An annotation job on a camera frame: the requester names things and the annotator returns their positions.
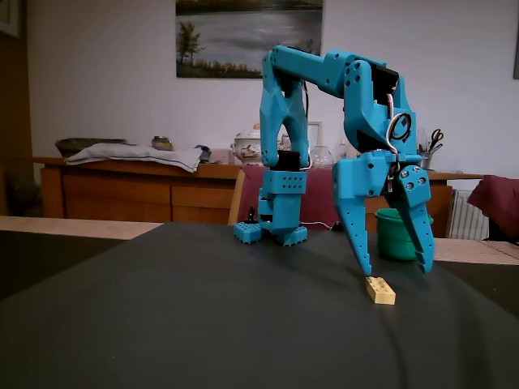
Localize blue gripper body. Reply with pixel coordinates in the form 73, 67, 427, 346
332, 150, 423, 203

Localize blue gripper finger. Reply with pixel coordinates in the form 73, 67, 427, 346
335, 196, 373, 278
394, 165, 436, 275

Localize cream lego brick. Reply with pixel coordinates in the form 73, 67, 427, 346
363, 276, 397, 306

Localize green plastic cup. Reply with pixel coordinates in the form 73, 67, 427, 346
373, 207, 435, 261

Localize round glass bowl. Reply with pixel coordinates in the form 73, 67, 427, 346
309, 144, 335, 169

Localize white radiator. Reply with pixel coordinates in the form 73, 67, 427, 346
447, 189, 490, 240

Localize dark red cloth chair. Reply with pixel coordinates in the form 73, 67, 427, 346
238, 165, 351, 231

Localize maroon covered chair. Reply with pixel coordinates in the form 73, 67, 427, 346
466, 174, 519, 246

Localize white soup tureen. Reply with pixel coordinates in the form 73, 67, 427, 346
230, 122, 265, 166

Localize dark table cloth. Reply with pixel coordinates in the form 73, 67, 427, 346
0, 221, 519, 389

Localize lake landscape painting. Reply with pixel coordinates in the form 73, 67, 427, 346
175, 0, 324, 80

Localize folded grey towel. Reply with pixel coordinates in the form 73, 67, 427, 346
64, 142, 203, 174

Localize wooden sideboard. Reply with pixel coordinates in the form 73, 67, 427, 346
34, 156, 484, 238

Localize dark shallow bowl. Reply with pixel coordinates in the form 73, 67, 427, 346
55, 138, 127, 159

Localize white cable black connector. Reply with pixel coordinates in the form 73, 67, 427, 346
302, 220, 346, 233

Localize white picture frame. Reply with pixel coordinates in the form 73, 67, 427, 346
306, 120, 324, 147

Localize black handled scissors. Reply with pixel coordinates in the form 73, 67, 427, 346
428, 128, 444, 154

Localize wooden chair frame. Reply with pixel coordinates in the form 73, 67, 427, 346
227, 169, 247, 226

